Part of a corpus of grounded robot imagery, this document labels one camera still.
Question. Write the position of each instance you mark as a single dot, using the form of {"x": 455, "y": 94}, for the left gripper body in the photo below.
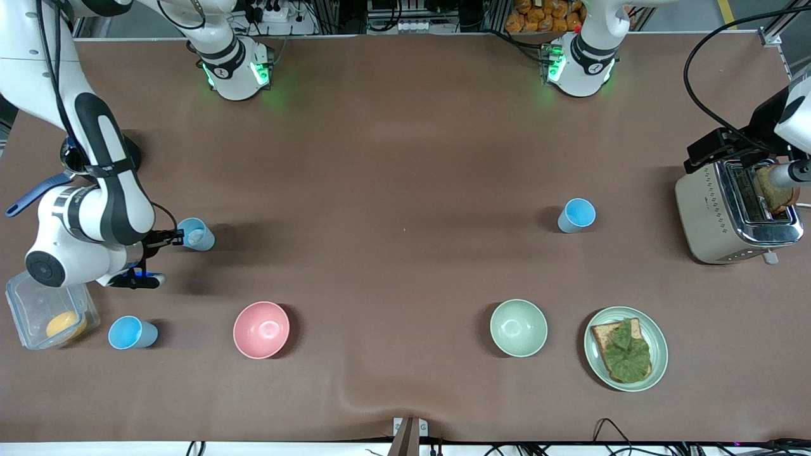
{"x": 762, "y": 125}

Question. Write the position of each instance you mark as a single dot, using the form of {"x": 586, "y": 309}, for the dark toast slice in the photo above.
{"x": 776, "y": 199}

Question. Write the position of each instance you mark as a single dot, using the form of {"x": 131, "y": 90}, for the clear plastic food container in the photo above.
{"x": 31, "y": 316}

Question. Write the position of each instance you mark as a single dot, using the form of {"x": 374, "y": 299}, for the pale green plate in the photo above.
{"x": 660, "y": 348}

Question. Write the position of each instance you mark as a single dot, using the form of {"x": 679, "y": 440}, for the white power strip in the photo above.
{"x": 274, "y": 14}
{"x": 415, "y": 26}

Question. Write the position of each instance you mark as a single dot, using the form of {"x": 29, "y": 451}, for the aluminium frame strut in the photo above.
{"x": 782, "y": 22}

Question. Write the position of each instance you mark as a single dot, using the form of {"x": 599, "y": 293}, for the brown bread slice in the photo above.
{"x": 602, "y": 332}

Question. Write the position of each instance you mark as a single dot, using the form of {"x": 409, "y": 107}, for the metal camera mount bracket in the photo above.
{"x": 408, "y": 437}

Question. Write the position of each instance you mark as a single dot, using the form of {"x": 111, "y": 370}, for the orange round food piece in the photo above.
{"x": 65, "y": 325}

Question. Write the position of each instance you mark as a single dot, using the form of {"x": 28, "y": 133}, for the orange snack packet pile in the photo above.
{"x": 538, "y": 16}

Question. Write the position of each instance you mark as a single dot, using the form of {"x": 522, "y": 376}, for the pink bowl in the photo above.
{"x": 261, "y": 329}

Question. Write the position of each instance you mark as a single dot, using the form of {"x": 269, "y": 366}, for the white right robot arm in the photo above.
{"x": 101, "y": 190}

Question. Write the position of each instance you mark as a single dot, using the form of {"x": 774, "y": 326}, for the pale blue cup white contents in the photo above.
{"x": 199, "y": 237}

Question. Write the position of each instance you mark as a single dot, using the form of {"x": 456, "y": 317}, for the cream and chrome toaster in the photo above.
{"x": 706, "y": 215}

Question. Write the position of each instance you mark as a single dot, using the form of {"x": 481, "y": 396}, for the green lettuce leaf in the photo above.
{"x": 627, "y": 354}

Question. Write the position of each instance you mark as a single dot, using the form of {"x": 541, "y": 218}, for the brown table mat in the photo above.
{"x": 405, "y": 158}

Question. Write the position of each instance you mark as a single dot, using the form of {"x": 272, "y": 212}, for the pale green bowl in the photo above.
{"x": 518, "y": 327}

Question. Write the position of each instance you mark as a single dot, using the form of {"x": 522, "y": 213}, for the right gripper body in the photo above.
{"x": 152, "y": 243}

